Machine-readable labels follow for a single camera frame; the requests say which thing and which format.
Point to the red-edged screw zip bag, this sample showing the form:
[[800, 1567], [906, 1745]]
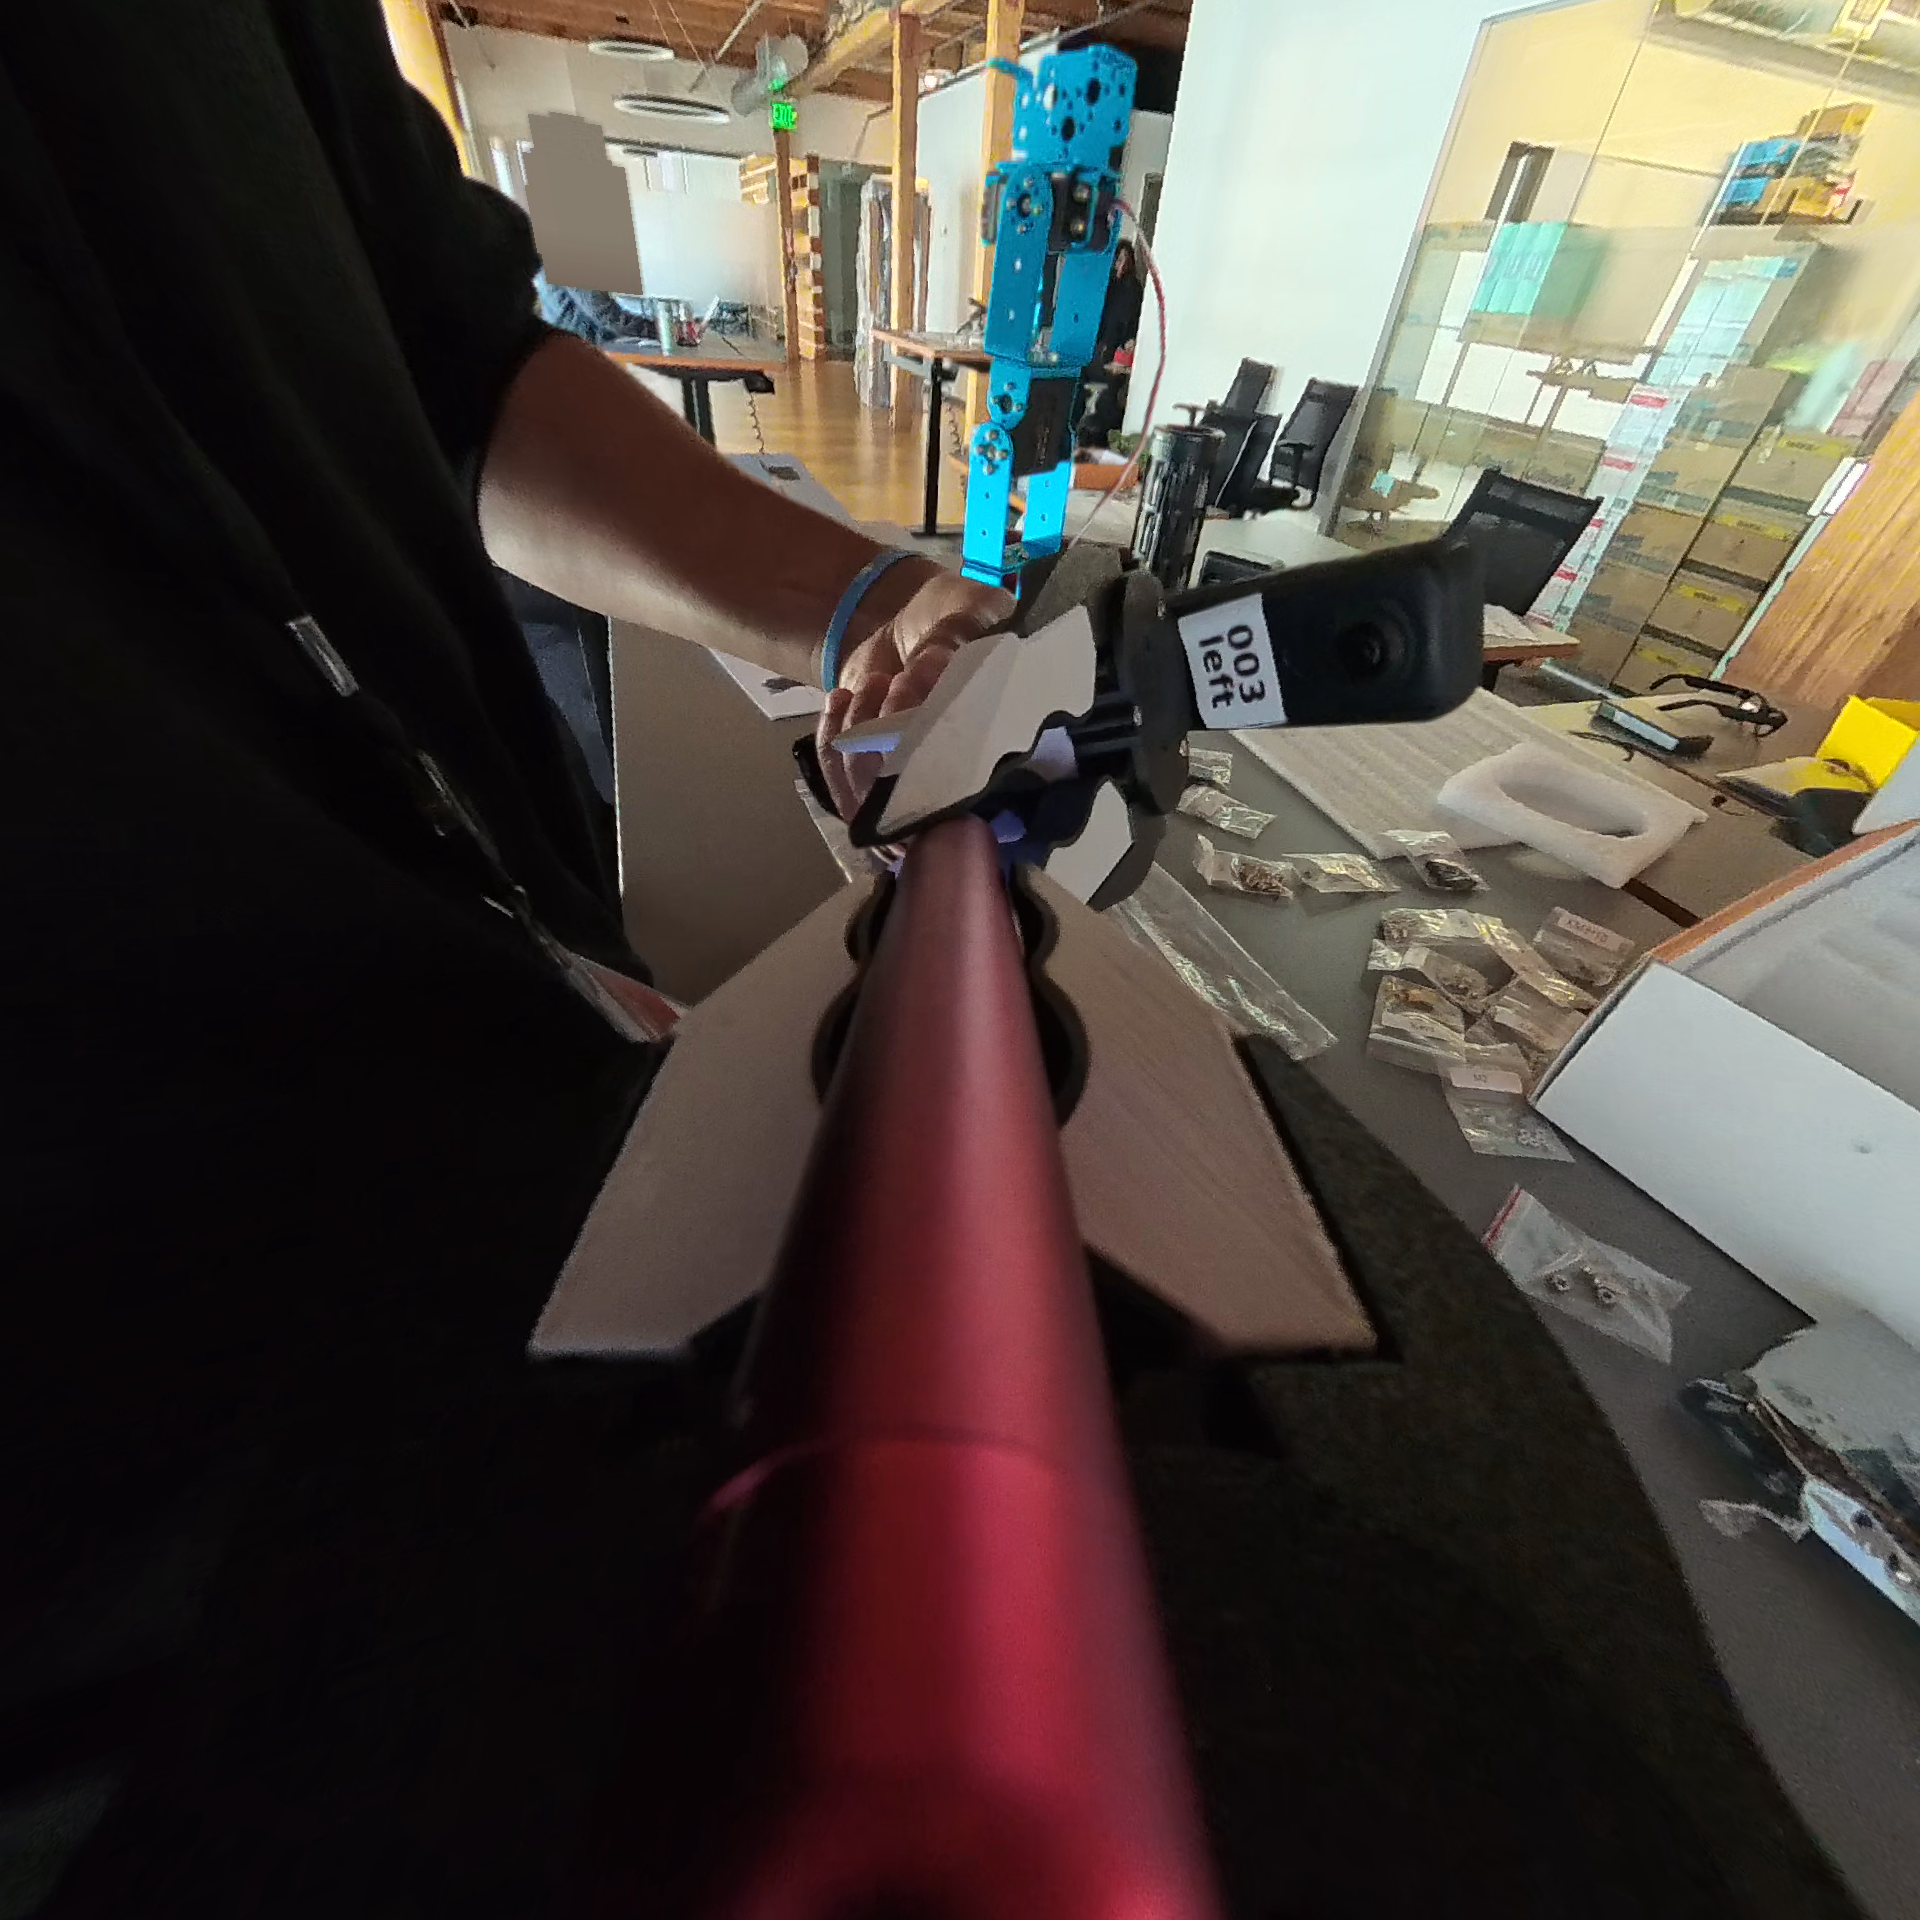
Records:
[[1588, 1275]]

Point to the pile of small parts bags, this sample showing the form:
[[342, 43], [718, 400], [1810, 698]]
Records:
[[1440, 1003]]

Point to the wooden standing desk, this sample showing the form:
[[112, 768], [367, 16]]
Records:
[[705, 356]]

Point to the torn printed packaging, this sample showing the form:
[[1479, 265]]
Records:
[[1828, 1425]]

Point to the storage shelf with boxes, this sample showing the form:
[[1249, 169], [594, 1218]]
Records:
[[1681, 493]]

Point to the person's left forearm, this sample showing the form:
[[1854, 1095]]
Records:
[[644, 511]]

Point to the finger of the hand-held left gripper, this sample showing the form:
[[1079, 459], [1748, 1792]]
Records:
[[974, 721], [1119, 839]]

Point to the blue wristband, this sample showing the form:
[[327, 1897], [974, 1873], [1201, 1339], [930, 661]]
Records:
[[848, 615]]

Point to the person's left hand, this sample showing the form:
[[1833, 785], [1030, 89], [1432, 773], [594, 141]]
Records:
[[915, 645]]

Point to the large clear plastic bag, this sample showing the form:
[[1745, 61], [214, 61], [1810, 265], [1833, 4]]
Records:
[[1214, 960]]

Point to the red screwdriver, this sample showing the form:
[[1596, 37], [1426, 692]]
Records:
[[930, 1349]]

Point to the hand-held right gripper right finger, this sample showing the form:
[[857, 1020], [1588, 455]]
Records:
[[1185, 1170]]

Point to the white foam insert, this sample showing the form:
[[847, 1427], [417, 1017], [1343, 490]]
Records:
[[1500, 795]]

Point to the yellow object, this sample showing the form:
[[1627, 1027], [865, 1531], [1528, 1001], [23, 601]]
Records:
[[1874, 743]]

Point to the person in black shirt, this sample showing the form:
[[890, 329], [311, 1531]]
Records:
[[224, 900]]

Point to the white paper sheet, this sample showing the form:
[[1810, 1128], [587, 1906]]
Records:
[[774, 687]]

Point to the wooden post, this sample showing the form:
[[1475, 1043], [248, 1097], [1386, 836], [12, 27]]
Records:
[[904, 211], [995, 135]]

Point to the black flat case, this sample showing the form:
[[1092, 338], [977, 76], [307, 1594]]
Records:
[[1651, 727]]

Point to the black cylinder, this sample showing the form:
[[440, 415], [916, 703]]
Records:
[[1177, 504]]

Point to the wooden panel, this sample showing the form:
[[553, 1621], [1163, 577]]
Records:
[[1838, 586]]

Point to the white cardboard box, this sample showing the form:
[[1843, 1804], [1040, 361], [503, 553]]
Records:
[[1723, 1141]]

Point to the blue toy robot arm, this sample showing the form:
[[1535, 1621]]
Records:
[[1049, 315]]

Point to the black office chair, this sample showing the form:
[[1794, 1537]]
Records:
[[1522, 532], [1242, 393], [1313, 434]]

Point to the black glasses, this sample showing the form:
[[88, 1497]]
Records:
[[1723, 703]]

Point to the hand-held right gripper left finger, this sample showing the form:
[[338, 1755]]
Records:
[[690, 1184]]

